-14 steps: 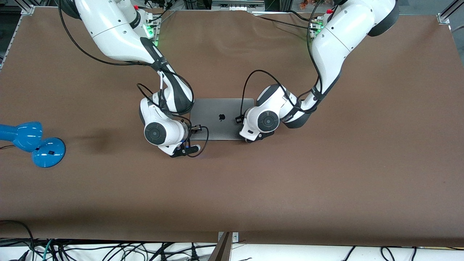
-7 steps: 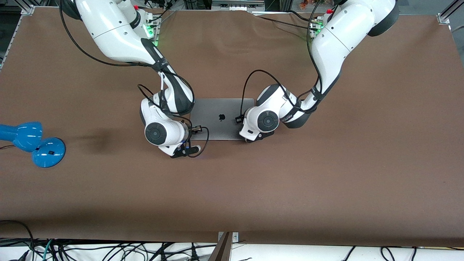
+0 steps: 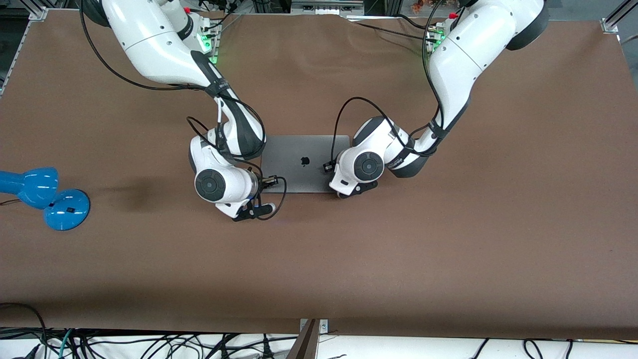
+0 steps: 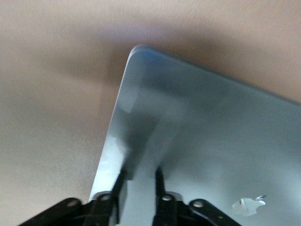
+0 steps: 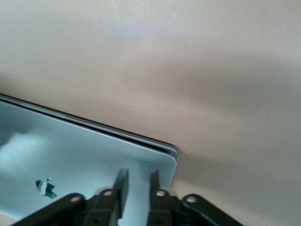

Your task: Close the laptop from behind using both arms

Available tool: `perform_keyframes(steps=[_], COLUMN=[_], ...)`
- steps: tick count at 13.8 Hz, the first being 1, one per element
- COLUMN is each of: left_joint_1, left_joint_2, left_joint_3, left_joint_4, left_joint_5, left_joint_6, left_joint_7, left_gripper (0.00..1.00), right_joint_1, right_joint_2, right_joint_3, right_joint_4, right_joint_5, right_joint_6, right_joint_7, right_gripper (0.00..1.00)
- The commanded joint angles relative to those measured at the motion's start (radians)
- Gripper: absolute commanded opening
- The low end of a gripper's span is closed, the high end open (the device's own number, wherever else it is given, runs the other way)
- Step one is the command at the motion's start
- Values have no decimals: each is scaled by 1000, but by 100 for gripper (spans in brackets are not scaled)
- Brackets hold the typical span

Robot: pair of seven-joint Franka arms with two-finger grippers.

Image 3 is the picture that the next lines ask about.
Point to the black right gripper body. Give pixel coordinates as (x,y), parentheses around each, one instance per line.
(267,182)

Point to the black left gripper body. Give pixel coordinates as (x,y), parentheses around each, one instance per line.
(328,167)

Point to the grey laptop computer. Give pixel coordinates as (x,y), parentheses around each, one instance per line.
(299,149)

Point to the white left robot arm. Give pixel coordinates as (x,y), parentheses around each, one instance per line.
(463,55)

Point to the brown table cover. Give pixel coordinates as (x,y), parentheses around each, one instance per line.
(398,249)

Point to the orange background object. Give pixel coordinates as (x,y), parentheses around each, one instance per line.
(423,5)

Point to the blue desk lamp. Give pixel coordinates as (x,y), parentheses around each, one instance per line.
(62,209)

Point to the small metal table bracket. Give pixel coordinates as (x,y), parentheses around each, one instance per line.
(324,326)

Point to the aluminium frame rail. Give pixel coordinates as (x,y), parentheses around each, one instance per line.
(326,7)

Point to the dark metal post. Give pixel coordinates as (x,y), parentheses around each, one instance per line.
(304,344)

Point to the aluminium table side rail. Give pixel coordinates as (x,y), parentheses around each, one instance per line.
(12,57)

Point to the aluminium corner bracket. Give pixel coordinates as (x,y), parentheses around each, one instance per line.
(610,26)
(38,14)

